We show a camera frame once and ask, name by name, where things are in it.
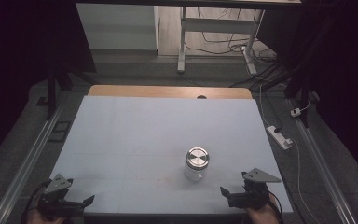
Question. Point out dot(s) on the white desk frame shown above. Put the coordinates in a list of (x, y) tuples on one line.
[(217, 25)]

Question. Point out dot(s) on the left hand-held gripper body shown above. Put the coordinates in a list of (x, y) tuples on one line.
[(57, 199)]

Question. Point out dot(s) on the small white adapter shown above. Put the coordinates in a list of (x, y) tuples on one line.
[(296, 112)]

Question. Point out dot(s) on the clear glass jar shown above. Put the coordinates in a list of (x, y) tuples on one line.
[(194, 174)]

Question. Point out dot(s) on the person's left hand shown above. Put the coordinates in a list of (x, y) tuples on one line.
[(45, 220)]

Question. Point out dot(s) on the black rectangular floor bracket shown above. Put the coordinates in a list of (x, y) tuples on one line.
[(59, 132)]

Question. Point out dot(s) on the wooden table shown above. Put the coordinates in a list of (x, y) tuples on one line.
[(155, 91)]

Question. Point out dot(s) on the aluminium floor rail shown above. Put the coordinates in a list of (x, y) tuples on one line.
[(323, 165), (28, 161)]

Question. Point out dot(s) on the white power strip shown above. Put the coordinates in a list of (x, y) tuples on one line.
[(279, 137)]

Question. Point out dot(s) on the grey cabinet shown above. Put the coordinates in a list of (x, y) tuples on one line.
[(118, 28)]

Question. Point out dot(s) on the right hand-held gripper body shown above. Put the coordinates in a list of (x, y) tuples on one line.
[(251, 194)]

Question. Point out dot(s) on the person's right hand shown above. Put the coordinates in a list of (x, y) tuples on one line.
[(262, 215)]

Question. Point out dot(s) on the black metal stand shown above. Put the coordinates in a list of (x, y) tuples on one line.
[(301, 90), (52, 93)]

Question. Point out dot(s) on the round silver metal lid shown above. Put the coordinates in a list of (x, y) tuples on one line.
[(197, 157)]

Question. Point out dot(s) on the white foam board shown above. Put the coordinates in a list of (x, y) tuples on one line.
[(143, 137)]

